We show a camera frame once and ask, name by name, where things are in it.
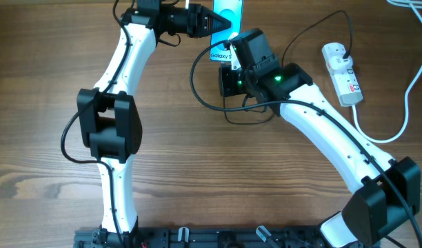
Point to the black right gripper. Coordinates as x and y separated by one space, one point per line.
225 80

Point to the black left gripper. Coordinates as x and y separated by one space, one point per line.
203 12

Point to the blue Galaxy smartphone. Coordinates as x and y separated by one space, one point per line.
232 10

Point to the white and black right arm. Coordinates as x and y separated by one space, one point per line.
385 192

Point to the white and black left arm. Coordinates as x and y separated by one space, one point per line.
110 124

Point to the white USB charger plug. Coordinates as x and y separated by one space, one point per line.
337 64

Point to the white power strip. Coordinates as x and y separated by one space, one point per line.
345 83

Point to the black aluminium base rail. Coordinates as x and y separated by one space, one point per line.
261 236

